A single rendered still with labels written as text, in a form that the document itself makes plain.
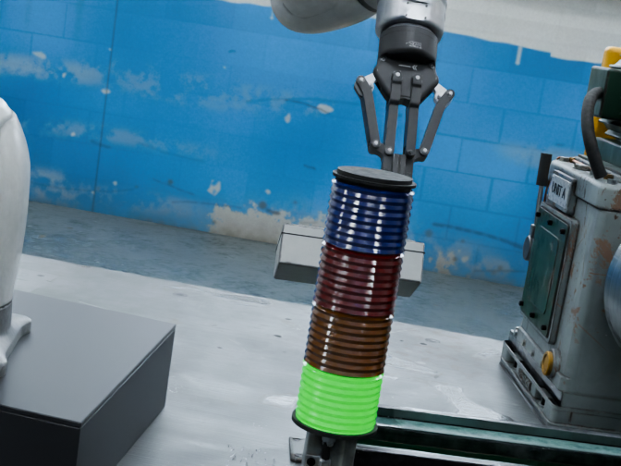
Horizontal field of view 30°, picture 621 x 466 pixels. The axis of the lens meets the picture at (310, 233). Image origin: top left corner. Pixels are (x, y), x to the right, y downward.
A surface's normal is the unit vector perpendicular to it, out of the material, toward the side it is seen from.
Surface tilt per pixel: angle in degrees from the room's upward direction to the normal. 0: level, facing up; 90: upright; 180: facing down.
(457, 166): 90
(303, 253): 61
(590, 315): 90
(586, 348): 90
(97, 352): 2
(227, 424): 0
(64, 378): 2
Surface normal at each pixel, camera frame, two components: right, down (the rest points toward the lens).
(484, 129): -0.13, 0.16
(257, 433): 0.15, -0.97
